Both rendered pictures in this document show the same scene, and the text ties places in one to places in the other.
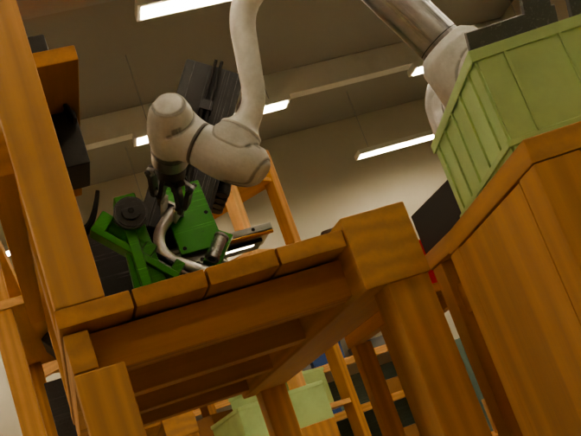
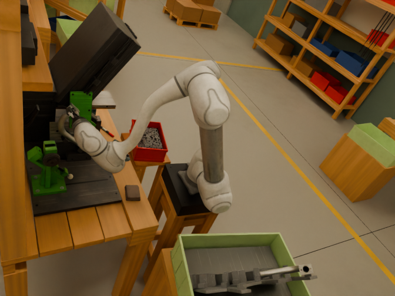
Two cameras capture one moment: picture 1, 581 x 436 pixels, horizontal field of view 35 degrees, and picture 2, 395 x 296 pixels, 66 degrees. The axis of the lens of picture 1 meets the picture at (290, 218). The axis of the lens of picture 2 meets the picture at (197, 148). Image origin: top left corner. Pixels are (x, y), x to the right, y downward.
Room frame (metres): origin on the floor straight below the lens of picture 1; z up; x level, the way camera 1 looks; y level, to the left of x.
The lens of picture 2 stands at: (0.80, 0.17, 2.19)
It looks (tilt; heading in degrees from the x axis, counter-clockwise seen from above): 36 degrees down; 336
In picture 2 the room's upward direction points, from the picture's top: 23 degrees clockwise
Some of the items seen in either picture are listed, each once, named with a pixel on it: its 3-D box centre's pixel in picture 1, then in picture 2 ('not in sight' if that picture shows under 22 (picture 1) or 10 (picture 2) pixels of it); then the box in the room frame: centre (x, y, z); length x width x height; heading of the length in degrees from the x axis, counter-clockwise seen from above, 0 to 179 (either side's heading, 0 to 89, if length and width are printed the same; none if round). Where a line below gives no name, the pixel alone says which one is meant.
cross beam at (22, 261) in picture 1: (20, 252); not in sight; (2.25, 0.69, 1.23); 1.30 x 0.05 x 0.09; 17
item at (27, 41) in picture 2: (35, 64); (22, 46); (2.01, 0.46, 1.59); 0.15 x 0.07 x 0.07; 17
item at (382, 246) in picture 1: (302, 326); (106, 143); (2.44, 0.07, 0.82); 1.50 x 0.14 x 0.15; 17
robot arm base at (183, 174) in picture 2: not in sight; (196, 175); (2.07, -0.45, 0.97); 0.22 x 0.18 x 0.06; 21
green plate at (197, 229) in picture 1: (188, 221); (79, 106); (2.30, 0.26, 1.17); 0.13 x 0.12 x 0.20; 17
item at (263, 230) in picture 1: (201, 253); (80, 99); (2.46, 0.27, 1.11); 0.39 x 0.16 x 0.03; 107
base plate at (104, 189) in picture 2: not in sight; (62, 137); (2.36, 0.34, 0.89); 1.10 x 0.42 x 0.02; 17
